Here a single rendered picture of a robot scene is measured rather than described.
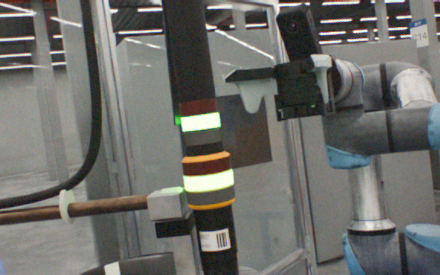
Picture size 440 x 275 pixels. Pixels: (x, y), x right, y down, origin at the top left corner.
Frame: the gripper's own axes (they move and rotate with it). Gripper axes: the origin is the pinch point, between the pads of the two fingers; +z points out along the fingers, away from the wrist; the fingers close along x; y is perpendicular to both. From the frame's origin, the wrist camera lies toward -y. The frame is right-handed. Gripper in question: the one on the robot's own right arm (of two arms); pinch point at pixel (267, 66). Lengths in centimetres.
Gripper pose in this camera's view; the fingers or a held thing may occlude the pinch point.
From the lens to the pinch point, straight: 54.3
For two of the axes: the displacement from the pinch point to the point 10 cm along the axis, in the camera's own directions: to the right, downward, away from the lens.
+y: 1.4, 9.9, 0.5
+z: -5.1, 1.2, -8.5
